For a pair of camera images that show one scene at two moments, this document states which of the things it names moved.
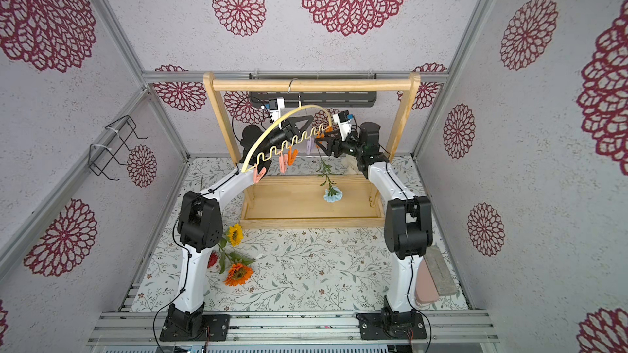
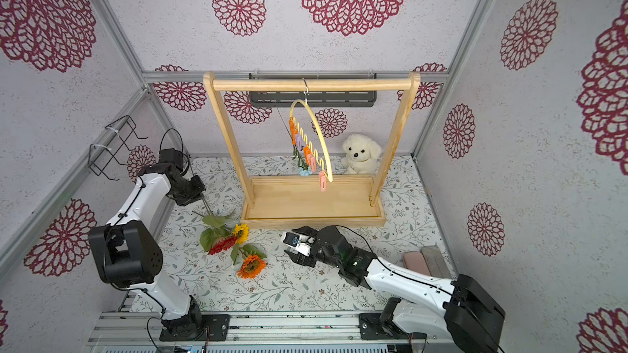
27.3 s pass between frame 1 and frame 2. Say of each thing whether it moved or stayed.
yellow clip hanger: moved
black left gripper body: moved
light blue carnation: moved
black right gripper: moved
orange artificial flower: moved
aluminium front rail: stayed
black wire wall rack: stayed
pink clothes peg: moved
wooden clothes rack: stayed
